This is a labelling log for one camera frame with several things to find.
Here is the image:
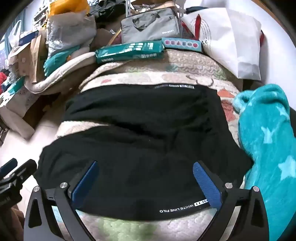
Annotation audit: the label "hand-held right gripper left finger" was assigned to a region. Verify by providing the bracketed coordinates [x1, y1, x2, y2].
[23, 160, 100, 241]

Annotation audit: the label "black clothing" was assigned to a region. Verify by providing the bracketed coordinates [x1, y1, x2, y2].
[89, 0, 130, 21]

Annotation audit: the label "teal star fleece blanket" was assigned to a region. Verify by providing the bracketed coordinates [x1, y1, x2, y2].
[232, 84, 296, 241]

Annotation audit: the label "black pants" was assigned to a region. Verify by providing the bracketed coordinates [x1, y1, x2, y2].
[33, 84, 253, 220]

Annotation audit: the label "grey laptop bag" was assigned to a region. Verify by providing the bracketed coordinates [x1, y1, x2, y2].
[121, 9, 181, 44]

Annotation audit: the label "teal rectangular box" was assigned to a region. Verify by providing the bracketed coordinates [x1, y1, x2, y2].
[95, 40, 165, 64]

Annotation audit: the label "teal box with shapes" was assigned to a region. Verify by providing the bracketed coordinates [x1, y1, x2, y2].
[161, 37, 203, 52]

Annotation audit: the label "beige cushion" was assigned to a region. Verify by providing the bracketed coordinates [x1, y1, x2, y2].
[30, 52, 97, 94]

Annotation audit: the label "orange bag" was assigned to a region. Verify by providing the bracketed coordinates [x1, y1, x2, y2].
[48, 0, 90, 16]

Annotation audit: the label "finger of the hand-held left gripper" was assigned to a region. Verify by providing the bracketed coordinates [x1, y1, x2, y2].
[7, 159, 37, 186]
[0, 158, 18, 176]

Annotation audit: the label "patterned quilted bedspread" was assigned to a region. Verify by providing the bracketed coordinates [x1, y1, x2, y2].
[52, 50, 250, 241]

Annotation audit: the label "cardboard box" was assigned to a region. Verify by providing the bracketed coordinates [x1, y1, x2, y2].
[9, 30, 49, 84]

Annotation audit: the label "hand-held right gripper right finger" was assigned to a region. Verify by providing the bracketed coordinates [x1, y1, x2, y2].
[192, 160, 270, 241]

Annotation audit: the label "white plastic bag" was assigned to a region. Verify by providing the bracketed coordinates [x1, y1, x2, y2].
[8, 20, 22, 47]
[181, 7, 263, 80]

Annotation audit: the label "grey plastic bag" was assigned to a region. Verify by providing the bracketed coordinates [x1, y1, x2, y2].
[45, 11, 97, 57]

